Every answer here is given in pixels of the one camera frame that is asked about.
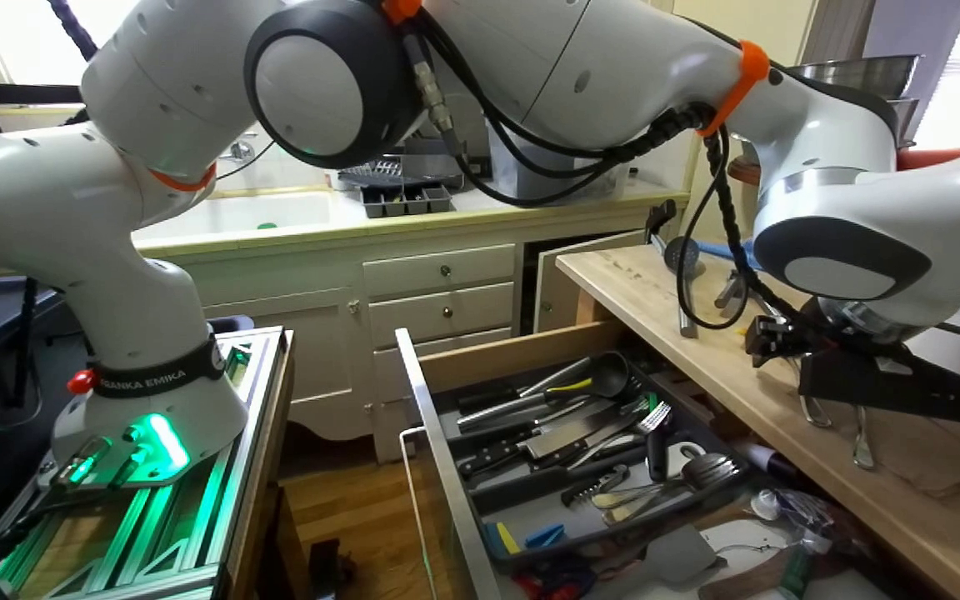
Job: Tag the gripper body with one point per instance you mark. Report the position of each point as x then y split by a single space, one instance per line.
897 387

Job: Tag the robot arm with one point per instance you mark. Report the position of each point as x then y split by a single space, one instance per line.
172 83

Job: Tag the wooden drawer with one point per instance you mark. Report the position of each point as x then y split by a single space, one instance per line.
438 467

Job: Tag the dark marker tube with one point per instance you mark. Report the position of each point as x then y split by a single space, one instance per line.
767 460

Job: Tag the clear plastic bag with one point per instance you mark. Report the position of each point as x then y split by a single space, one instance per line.
797 512

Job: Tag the silver metal tongs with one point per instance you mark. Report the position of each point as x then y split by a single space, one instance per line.
732 292

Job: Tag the blue utensil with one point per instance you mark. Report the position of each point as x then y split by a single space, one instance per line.
726 252

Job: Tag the red bowl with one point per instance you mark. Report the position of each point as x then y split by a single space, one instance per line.
930 157

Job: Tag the grey spatula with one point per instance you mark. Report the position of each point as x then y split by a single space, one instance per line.
680 554

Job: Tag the black ladle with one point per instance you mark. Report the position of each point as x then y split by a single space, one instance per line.
611 377

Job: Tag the stack of steel mixing bowls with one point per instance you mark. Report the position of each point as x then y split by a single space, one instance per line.
863 75

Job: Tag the silver cleaver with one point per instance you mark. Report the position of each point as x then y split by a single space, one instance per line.
567 435

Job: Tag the blue clip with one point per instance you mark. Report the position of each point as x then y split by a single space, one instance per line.
545 536

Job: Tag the grey cutlery tray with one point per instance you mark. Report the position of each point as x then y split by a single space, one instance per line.
530 517

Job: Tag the red scissors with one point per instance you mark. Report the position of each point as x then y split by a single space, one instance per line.
555 581

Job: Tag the yellow stick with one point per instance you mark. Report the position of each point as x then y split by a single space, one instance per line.
507 538

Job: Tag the grey bin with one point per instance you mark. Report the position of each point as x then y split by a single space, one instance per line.
530 162

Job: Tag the cream kitchen cabinet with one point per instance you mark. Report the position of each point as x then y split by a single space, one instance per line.
438 312

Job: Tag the grey compartment tray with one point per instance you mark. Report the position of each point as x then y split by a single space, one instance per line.
405 200

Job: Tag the dark dish rack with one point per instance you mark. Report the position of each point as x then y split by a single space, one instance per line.
380 173

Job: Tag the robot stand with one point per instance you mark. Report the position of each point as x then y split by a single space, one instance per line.
257 467

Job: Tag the white sink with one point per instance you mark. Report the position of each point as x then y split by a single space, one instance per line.
238 212

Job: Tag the chrome tap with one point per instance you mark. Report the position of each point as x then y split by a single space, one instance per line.
238 151

